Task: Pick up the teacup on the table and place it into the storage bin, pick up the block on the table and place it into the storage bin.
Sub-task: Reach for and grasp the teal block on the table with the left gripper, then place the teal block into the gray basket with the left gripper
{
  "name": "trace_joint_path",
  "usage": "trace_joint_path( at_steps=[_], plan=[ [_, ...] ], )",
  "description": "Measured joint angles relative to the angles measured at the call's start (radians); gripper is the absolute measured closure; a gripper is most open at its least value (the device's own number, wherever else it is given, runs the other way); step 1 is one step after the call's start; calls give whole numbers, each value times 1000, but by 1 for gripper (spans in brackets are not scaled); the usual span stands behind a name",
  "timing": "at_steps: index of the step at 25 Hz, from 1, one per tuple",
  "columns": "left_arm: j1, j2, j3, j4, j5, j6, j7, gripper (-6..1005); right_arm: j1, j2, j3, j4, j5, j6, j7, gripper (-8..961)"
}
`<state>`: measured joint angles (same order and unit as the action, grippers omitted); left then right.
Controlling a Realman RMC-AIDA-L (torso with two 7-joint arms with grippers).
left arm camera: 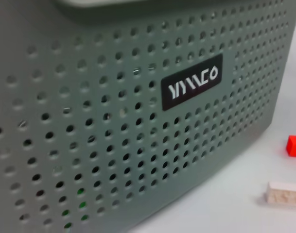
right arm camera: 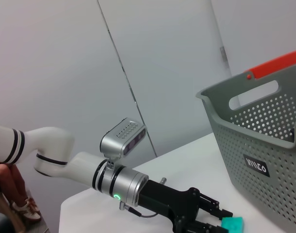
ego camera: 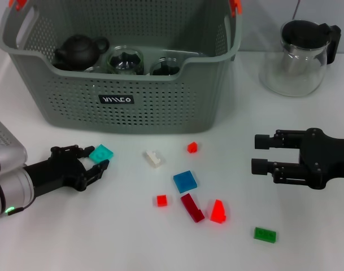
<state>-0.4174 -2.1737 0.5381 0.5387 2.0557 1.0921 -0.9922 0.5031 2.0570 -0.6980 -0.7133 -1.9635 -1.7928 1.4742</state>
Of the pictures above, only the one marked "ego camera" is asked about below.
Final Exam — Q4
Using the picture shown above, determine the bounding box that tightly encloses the grey perforated plastic storage bin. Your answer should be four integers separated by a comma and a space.
0, 0, 243, 135

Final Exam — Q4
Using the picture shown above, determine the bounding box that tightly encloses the teal square toy brick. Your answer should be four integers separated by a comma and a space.
89, 144, 115, 164

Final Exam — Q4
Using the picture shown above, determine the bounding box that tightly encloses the glass teacup black holder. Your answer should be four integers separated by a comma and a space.
148, 57, 181, 76
82, 65, 107, 73
106, 46, 144, 76

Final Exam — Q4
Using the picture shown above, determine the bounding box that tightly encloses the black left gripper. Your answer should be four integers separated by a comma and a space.
23, 145, 110, 199

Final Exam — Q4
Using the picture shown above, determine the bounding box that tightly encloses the glass pitcher black lid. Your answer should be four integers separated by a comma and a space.
258, 19, 342, 98

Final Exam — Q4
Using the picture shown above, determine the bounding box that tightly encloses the white toy brick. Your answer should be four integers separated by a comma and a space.
145, 149, 166, 169

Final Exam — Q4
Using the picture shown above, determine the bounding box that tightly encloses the bright red wedge brick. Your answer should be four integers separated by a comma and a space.
210, 199, 228, 224

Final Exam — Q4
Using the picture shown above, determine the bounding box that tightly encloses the green two-stud brick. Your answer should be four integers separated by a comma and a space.
253, 226, 277, 243

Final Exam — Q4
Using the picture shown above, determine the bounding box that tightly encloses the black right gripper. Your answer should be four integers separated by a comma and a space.
251, 128, 344, 190

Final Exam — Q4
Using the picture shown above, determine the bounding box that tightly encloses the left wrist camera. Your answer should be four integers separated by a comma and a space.
0, 115, 28, 170

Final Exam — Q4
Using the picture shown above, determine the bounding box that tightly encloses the dark red long brick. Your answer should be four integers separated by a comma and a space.
180, 193, 206, 224

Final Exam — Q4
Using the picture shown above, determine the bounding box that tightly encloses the black ceramic teapot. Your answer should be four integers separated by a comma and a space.
53, 34, 110, 71

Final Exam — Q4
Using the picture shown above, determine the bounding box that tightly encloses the blue square four-stud brick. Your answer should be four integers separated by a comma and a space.
172, 170, 198, 194

